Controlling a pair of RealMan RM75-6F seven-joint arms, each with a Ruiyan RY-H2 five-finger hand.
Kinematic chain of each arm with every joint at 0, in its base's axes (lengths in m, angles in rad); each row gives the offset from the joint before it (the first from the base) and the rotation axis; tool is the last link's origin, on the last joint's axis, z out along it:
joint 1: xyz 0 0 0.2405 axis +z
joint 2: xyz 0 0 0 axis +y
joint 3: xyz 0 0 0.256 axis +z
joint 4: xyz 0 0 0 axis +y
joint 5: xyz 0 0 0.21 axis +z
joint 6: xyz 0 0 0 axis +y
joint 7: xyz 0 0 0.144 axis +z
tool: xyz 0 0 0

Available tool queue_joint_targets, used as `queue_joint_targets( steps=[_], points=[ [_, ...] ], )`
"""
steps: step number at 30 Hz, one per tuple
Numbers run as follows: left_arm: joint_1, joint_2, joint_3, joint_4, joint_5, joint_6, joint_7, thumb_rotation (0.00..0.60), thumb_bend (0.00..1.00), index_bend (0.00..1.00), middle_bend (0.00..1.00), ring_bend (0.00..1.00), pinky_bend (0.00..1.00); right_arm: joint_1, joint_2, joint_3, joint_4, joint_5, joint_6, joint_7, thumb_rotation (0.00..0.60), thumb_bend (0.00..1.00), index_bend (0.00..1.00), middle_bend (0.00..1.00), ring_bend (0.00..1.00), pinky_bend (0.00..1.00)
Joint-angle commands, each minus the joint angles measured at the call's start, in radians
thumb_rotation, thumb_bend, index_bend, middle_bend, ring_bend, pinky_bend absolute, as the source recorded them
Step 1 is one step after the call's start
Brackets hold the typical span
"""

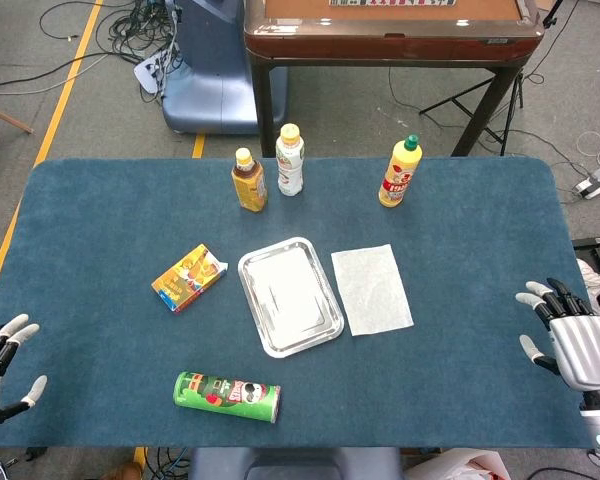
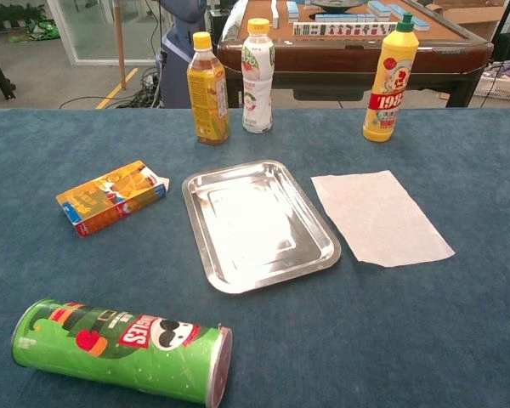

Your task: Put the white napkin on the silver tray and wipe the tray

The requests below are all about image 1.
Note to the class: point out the blue table cloth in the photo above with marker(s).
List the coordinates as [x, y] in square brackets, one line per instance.
[105, 225]

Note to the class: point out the white shoe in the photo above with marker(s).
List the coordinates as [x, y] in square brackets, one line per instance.
[587, 280]

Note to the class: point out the stainless steel tray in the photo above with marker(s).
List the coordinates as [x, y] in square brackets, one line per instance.
[290, 300]

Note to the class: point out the blue grey machine base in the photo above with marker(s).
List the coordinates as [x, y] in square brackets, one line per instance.
[215, 75]

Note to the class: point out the yellow detergent bottle green cap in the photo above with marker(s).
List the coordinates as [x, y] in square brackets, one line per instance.
[399, 180]

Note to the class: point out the white label drink bottle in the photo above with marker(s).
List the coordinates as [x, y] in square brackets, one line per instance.
[290, 170]

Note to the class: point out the grey robot body base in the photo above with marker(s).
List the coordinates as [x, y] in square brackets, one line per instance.
[290, 462]

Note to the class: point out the white power strip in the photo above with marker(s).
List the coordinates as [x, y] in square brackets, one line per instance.
[597, 182]

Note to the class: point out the white plastic bag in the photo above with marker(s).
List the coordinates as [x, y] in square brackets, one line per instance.
[460, 465]

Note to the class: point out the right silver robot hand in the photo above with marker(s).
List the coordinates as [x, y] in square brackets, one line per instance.
[582, 345]

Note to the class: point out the brown mahjong table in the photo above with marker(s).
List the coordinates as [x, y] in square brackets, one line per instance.
[380, 45]

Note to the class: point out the white socket panel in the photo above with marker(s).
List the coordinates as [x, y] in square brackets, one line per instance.
[147, 75]

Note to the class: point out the green Pringles can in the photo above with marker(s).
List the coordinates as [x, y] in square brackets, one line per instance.
[220, 395]

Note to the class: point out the black tripod stand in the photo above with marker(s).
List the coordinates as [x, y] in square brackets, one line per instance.
[547, 20]

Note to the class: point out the yellow label tea bottle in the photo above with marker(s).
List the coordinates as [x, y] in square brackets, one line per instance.
[250, 190]

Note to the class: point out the orange snack box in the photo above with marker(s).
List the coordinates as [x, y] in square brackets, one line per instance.
[187, 280]

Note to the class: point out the wooden pole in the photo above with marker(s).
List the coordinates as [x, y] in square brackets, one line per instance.
[12, 122]

